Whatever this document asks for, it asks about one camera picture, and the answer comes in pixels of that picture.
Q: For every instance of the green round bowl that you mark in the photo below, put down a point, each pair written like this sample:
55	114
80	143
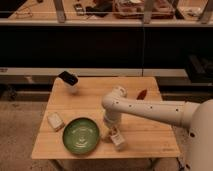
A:
81	136

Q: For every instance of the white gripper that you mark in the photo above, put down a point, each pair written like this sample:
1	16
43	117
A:
112	119

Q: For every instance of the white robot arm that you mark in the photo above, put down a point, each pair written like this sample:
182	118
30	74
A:
196	117

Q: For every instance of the wooden table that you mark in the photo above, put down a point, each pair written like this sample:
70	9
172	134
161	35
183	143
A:
152	145

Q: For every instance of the tray with clutter on shelf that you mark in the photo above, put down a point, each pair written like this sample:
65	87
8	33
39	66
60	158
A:
135	9

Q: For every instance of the white rectangular sponge block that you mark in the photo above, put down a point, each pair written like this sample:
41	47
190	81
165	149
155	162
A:
55	121

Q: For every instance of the white cup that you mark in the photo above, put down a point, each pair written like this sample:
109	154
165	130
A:
73	89

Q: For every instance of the black object in cup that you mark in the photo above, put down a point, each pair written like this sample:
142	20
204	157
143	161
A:
70	79

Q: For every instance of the red chili pepper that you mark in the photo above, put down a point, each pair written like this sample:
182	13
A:
142	94

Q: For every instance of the black remote on shelf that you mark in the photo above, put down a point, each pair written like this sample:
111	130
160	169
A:
79	9

